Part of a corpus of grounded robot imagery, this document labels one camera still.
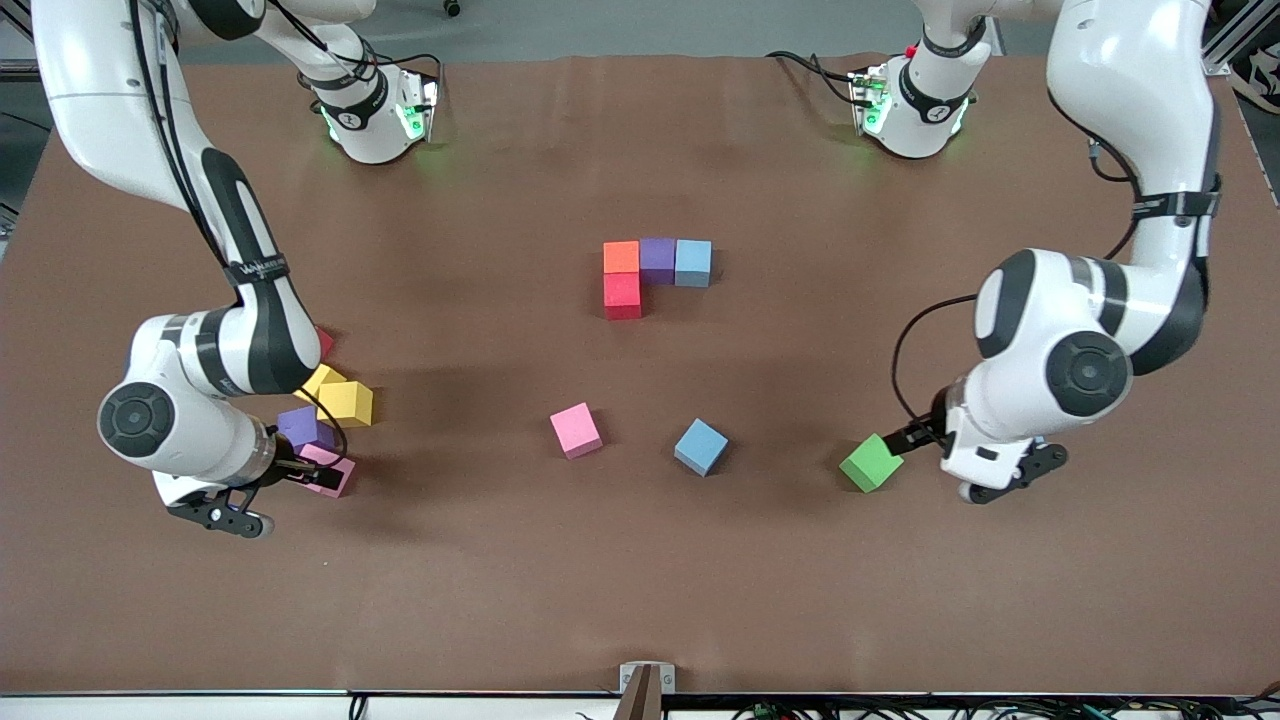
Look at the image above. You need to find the grey metal mounting bracket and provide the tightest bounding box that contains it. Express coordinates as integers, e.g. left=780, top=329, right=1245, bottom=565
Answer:
left=612, top=662, right=677, bottom=720

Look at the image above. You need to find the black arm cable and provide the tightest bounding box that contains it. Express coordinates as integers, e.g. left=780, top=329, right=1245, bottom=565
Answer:
left=125, top=0, right=348, bottom=471
left=890, top=130, right=1216, bottom=436

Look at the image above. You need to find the black white patterned object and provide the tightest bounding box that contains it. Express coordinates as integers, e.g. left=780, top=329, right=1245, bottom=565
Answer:
left=1228, top=42, right=1280, bottom=114

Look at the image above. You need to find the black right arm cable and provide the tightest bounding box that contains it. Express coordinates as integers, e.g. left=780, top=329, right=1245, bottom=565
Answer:
left=125, top=0, right=348, bottom=471

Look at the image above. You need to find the base connector plate green light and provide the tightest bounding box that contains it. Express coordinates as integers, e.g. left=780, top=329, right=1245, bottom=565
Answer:
left=398, top=72, right=441, bottom=143
left=848, top=65, right=893, bottom=136

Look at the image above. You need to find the aluminium frame profile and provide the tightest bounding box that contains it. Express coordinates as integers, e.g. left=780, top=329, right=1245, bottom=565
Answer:
left=1205, top=0, right=1280, bottom=78
left=0, top=0, right=46, bottom=83

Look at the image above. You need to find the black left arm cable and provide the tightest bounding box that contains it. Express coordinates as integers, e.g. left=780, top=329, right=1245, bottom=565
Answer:
left=890, top=130, right=1216, bottom=436

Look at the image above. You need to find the white table edge rail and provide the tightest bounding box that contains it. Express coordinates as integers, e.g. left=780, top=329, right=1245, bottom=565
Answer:
left=0, top=688, right=1280, bottom=720

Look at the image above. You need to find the yellow foam cube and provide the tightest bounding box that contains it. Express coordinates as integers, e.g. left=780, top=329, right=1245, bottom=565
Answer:
left=294, top=362, right=348, bottom=405
left=316, top=381, right=374, bottom=429

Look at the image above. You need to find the pink foam cube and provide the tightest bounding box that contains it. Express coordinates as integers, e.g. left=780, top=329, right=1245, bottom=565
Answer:
left=298, top=443, right=358, bottom=499
left=549, top=402, right=604, bottom=460

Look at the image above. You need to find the black base cable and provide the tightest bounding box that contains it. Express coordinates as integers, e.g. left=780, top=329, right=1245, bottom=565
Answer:
left=375, top=47, right=447, bottom=101
left=765, top=49, right=861, bottom=106

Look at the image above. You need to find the green foam cube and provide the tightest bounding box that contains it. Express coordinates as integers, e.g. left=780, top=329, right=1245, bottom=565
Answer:
left=838, top=432, right=905, bottom=493

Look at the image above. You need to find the blue foam cube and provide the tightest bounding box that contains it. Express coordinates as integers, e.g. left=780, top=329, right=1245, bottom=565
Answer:
left=674, top=239, right=713, bottom=289
left=673, top=418, right=729, bottom=477

